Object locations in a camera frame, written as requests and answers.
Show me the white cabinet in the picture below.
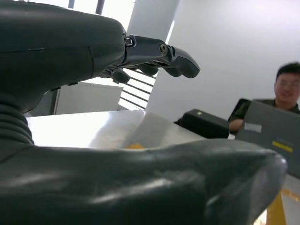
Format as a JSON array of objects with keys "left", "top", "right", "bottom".
[{"left": 24, "top": 82, "right": 124, "bottom": 117}]

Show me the black bag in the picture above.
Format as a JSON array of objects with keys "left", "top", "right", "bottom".
[{"left": 174, "top": 108, "right": 231, "bottom": 139}]

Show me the grey laptop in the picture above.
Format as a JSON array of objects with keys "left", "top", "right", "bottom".
[{"left": 235, "top": 100, "right": 300, "bottom": 179}]

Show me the person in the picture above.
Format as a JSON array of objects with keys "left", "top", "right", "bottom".
[{"left": 228, "top": 62, "right": 300, "bottom": 134}]

